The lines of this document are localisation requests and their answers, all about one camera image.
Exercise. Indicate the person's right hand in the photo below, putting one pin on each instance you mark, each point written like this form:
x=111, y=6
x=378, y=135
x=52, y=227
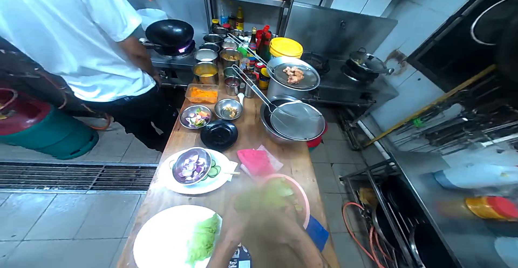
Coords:
x=278, y=224

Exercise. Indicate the person's left hand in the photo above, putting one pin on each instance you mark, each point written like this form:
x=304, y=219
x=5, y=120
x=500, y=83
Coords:
x=236, y=220

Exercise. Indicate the person's right fingers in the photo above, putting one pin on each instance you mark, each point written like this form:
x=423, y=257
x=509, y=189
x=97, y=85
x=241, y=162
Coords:
x=276, y=211

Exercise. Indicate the person's left fingers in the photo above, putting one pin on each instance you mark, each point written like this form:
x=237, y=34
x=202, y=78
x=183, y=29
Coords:
x=243, y=206

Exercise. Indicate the green lettuce leaf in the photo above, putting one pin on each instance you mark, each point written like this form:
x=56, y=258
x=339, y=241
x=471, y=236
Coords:
x=259, y=197

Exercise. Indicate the person's right forearm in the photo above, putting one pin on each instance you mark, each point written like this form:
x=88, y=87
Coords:
x=302, y=253

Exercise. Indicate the person's left forearm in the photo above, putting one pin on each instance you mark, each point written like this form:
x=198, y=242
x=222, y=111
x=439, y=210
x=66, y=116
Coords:
x=221, y=253

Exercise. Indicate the pile of pale green lettuce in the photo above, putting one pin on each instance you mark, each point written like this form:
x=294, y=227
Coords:
x=297, y=197

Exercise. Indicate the pink round basin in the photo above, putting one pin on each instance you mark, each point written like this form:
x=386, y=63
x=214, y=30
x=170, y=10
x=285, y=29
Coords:
x=304, y=199

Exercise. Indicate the white paper napkin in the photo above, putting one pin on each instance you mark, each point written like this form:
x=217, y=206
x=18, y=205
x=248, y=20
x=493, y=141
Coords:
x=232, y=169

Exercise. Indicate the sliced cucumbers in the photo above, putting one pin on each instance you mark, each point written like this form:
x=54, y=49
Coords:
x=213, y=171

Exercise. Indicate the bright pink cloth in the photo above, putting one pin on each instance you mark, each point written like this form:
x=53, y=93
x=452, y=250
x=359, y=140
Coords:
x=255, y=162

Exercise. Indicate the blue flat object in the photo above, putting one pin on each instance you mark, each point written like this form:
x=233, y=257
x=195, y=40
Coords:
x=317, y=233

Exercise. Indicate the dark blue printed package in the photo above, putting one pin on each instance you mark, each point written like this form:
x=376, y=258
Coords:
x=241, y=256

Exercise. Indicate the bunch of bright green lettuce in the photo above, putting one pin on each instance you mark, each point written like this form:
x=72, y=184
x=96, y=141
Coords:
x=204, y=237

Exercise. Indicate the translucent pink plastic bag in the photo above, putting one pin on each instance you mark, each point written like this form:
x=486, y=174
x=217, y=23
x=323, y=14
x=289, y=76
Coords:
x=274, y=159

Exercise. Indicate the pile of chopped purple onions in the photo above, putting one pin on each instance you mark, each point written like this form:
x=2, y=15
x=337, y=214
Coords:
x=193, y=167

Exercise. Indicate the black round plate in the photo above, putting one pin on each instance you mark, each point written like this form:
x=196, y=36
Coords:
x=219, y=135

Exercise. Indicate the white oval plate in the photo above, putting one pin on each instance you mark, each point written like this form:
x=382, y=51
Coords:
x=171, y=183

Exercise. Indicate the large steel mixing bowl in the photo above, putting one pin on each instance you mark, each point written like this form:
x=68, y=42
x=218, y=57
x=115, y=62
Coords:
x=267, y=127

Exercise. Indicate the large white plate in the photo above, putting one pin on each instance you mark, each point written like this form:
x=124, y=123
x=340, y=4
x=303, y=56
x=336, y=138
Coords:
x=160, y=235

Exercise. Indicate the small steel bowl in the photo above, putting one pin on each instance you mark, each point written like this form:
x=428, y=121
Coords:
x=220, y=114

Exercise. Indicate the pile of chopped garlic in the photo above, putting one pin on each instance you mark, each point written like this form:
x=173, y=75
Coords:
x=230, y=111

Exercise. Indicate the pile of chopped mixed vegetables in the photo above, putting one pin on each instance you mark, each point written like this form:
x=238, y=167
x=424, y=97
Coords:
x=197, y=117

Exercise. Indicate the white spoon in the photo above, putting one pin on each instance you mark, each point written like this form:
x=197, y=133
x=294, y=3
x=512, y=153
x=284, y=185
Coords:
x=241, y=97

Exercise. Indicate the pile of orange shredded carrots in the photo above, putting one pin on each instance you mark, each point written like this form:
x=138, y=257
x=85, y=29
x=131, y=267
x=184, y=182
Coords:
x=203, y=95

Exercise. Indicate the glass jar with steel lid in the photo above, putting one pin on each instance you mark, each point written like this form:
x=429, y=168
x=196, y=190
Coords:
x=250, y=88

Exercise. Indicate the small steel cup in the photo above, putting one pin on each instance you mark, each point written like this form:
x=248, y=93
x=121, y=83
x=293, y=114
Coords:
x=232, y=88
x=230, y=73

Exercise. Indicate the large steel stockpot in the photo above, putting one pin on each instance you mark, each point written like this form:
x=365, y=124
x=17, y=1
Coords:
x=283, y=91

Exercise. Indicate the dark jar with yellow lid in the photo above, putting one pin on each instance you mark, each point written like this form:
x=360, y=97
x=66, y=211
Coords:
x=264, y=82

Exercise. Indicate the clear plastic container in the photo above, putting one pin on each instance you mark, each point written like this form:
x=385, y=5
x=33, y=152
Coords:
x=188, y=93

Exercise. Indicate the steel pot with yellow liquid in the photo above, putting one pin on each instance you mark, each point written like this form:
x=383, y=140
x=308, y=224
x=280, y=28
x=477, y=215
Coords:
x=205, y=79

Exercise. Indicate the pile of cooked meat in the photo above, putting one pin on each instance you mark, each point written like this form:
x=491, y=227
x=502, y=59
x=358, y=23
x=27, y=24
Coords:
x=293, y=75

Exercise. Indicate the steel stove with burners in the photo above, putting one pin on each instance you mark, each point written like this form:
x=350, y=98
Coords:
x=334, y=86

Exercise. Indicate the steel pot with brown contents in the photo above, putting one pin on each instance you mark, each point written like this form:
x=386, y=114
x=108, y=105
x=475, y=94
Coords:
x=230, y=60

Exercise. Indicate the steel rack table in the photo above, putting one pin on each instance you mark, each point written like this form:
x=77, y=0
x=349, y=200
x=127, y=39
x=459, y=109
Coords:
x=433, y=203

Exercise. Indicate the steel gas stove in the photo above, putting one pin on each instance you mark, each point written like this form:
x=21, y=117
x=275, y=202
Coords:
x=176, y=61

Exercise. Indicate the small steel pot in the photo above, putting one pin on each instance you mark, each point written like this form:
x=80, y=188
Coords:
x=230, y=45

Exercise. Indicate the dark bottle with red cap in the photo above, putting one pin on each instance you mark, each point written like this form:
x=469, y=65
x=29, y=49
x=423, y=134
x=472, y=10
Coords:
x=264, y=45

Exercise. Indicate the yellow lidded bucket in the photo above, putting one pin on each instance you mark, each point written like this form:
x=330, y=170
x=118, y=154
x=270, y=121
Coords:
x=285, y=48

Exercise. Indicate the dark sauce bottle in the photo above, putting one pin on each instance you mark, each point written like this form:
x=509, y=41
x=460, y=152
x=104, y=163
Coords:
x=253, y=42

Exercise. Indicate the steel pot with glass lid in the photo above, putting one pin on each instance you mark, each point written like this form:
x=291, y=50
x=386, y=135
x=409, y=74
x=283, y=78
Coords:
x=366, y=63

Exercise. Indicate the metal floor drain grate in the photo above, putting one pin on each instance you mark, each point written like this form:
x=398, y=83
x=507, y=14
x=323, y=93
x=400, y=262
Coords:
x=73, y=177

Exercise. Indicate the yellow pole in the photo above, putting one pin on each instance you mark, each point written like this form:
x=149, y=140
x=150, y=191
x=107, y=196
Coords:
x=429, y=105

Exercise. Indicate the yellow sauce bottle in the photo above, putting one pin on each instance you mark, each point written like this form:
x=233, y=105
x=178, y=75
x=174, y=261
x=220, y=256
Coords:
x=239, y=20

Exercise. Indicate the black wok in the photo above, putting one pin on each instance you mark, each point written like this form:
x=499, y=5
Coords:
x=170, y=33

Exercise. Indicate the red and green gas cylinder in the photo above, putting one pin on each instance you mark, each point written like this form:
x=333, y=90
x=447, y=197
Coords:
x=60, y=130

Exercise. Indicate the clear plastic bottle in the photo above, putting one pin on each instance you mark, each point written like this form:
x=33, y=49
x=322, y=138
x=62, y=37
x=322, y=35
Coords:
x=473, y=177

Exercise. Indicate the yellow jar with red lid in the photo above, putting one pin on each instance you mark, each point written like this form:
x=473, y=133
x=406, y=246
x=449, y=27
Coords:
x=489, y=207

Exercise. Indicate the white round bowl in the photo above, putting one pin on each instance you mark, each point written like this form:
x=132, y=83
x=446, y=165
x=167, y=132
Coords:
x=145, y=16

